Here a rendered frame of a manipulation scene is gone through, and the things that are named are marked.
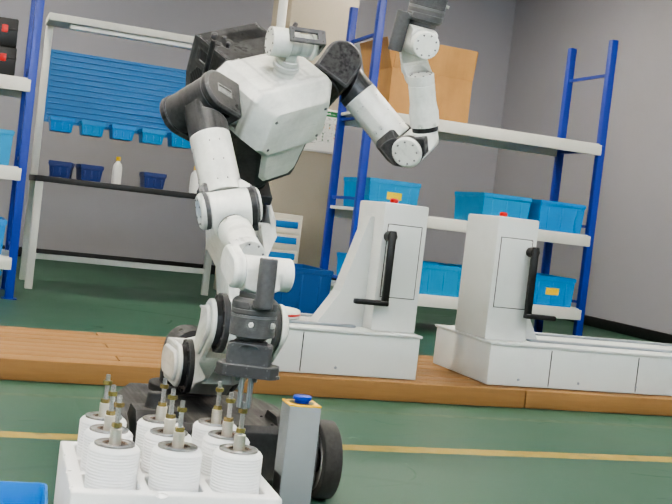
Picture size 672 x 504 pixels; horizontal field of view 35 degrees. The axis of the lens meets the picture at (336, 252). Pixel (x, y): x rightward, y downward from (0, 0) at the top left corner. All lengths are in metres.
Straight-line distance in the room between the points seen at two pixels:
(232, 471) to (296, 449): 0.27
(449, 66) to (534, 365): 3.22
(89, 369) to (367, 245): 1.28
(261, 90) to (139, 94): 5.71
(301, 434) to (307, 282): 4.44
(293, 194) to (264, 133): 6.09
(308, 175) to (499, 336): 4.14
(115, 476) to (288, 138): 0.92
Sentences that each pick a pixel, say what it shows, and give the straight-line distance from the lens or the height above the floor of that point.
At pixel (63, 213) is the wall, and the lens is 10.44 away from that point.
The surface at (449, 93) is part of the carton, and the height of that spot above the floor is 1.64.
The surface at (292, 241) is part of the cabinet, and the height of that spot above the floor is 0.50.
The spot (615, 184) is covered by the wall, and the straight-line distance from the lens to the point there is 9.79.
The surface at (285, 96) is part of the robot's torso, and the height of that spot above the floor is 0.98.
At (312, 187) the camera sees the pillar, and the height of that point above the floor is 0.92.
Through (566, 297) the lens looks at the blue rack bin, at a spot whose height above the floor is 0.33.
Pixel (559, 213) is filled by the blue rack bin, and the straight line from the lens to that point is 7.81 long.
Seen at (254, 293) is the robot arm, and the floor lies 0.56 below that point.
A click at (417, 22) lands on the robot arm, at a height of 1.19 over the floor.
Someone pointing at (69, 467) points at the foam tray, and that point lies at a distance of 2.16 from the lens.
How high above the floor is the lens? 0.72
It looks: 2 degrees down
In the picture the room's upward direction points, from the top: 7 degrees clockwise
